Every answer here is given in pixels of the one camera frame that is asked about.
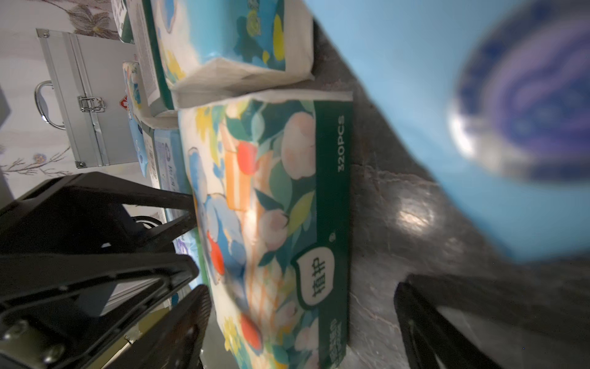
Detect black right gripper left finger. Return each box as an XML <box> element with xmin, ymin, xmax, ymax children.
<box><xmin>110</xmin><ymin>285</ymin><xmax>212</xmax><ymax>369</ymax></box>

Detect light blue tissue pack front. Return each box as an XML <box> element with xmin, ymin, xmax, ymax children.
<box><xmin>143</xmin><ymin>127</ymin><xmax>201</xmax><ymax>269</ymax></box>

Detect silver metal case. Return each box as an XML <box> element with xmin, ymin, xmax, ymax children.
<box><xmin>36</xmin><ymin>29</ymin><xmax>136</xmax><ymax>169</ymax></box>

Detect floral cartoon tissue pack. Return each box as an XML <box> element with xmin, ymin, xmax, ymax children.
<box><xmin>178</xmin><ymin>89</ymin><xmax>353</xmax><ymax>368</ymax></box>

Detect cartoon elephant tissue pack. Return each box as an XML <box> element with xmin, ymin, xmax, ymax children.
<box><xmin>151</xmin><ymin>0</ymin><xmax>313</xmax><ymax>110</ymax></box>

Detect green white tissue pack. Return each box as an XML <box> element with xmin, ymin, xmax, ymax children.
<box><xmin>127</xmin><ymin>0</ymin><xmax>177</xmax><ymax>118</ymax></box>

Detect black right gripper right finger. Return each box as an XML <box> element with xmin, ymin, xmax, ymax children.
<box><xmin>393</xmin><ymin>275</ymin><xmax>589</xmax><ymax>368</ymax></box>

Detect light blue purple-logo tissue pack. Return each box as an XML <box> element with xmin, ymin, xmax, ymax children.
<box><xmin>307</xmin><ymin>1</ymin><xmax>589</xmax><ymax>262</ymax></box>

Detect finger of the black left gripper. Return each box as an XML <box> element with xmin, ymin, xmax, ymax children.
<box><xmin>1</xmin><ymin>172</ymin><xmax>197</xmax><ymax>252</ymax></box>
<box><xmin>1</xmin><ymin>253</ymin><xmax>199</xmax><ymax>351</ymax></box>

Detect cartoon tissue pack tilted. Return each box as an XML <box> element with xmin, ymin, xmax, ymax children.
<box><xmin>122</xmin><ymin>61</ymin><xmax>155</xmax><ymax>172</ymax></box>

